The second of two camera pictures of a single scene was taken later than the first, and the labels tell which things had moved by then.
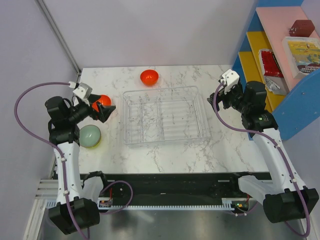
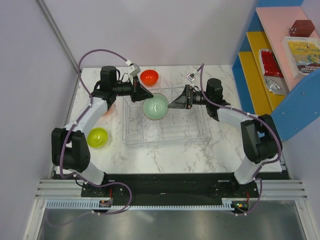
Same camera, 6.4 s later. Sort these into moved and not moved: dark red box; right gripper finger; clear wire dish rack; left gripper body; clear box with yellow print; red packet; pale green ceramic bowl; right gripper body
Moved: pale green ceramic bowl; left gripper body; right gripper body; right gripper finger
Not moved: red packet; clear box with yellow print; clear wire dish rack; dark red box
